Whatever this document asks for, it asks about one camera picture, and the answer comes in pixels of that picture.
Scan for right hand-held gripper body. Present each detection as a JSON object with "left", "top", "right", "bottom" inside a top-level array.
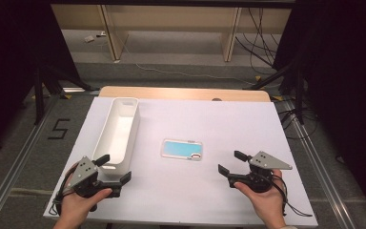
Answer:
[{"left": 227, "top": 150, "right": 294, "bottom": 194}]

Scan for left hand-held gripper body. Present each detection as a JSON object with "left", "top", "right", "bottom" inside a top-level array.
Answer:
[{"left": 66, "top": 156, "right": 123, "bottom": 198}]

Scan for white plastic storage box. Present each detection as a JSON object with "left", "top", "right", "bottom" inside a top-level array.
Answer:
[{"left": 91, "top": 96, "right": 141, "bottom": 182}]

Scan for light blue phone case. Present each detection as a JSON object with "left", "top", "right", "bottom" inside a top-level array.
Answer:
[{"left": 160, "top": 138, "right": 204, "bottom": 162}]

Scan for person's left hand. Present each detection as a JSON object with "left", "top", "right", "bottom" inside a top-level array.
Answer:
[{"left": 56, "top": 163, "right": 113, "bottom": 225}]

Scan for person's right hand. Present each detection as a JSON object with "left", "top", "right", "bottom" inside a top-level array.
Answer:
[{"left": 234, "top": 169, "right": 287, "bottom": 227}]

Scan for white table cover sheet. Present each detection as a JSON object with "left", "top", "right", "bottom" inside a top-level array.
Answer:
[{"left": 43, "top": 96, "right": 318, "bottom": 229}]

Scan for black metal stand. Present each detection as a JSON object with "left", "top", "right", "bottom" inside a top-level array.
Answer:
[
  {"left": 243, "top": 58, "right": 307, "bottom": 126},
  {"left": 31, "top": 63, "right": 101, "bottom": 126}
]

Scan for light wooden table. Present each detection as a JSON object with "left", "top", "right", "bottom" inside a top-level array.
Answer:
[{"left": 98, "top": 85, "right": 272, "bottom": 103}]

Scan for black curtain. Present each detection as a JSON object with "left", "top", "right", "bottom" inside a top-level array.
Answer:
[
  {"left": 272, "top": 0, "right": 366, "bottom": 220},
  {"left": 0, "top": 0, "right": 81, "bottom": 158}
]

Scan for beige wooden shelf unit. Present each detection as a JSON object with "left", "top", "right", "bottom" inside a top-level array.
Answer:
[{"left": 51, "top": 4, "right": 292, "bottom": 63}]

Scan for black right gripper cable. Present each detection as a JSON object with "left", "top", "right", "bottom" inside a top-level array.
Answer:
[{"left": 260, "top": 171, "right": 314, "bottom": 219}]

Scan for black floor cables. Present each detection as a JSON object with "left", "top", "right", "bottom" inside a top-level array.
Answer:
[{"left": 278, "top": 98, "right": 319, "bottom": 141}]

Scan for metal floor rail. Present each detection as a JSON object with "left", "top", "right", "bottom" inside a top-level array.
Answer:
[
  {"left": 0, "top": 94, "right": 62, "bottom": 229},
  {"left": 284, "top": 98, "right": 359, "bottom": 229}
]

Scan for white floor cable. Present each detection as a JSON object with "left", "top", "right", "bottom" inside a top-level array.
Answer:
[{"left": 115, "top": 31, "right": 259, "bottom": 88}]

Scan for bundle of black cables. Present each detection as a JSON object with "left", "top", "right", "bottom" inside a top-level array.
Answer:
[{"left": 234, "top": 8, "right": 284, "bottom": 76}]

